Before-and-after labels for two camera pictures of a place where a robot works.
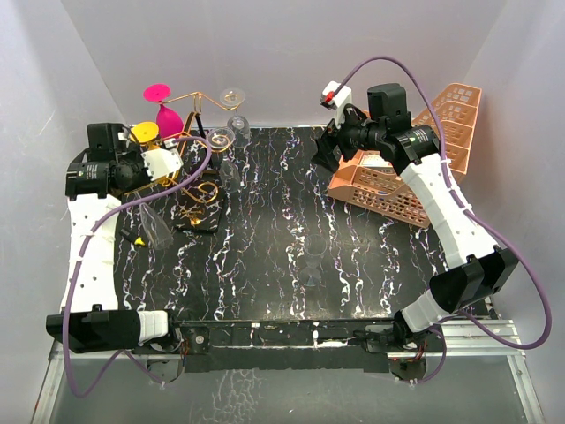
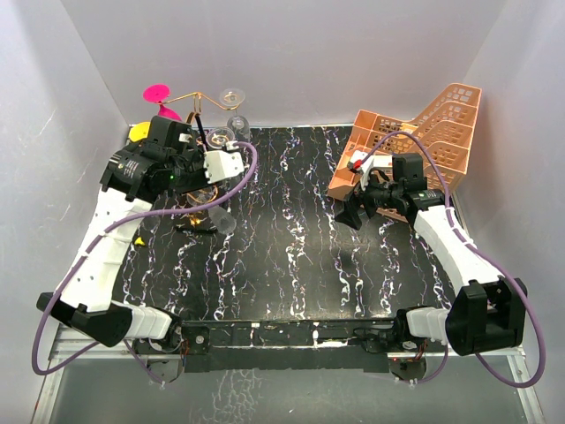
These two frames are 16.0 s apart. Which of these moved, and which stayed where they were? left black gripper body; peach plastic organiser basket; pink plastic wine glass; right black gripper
Moved: left black gripper body; right black gripper
Stayed: pink plastic wine glass; peach plastic organiser basket
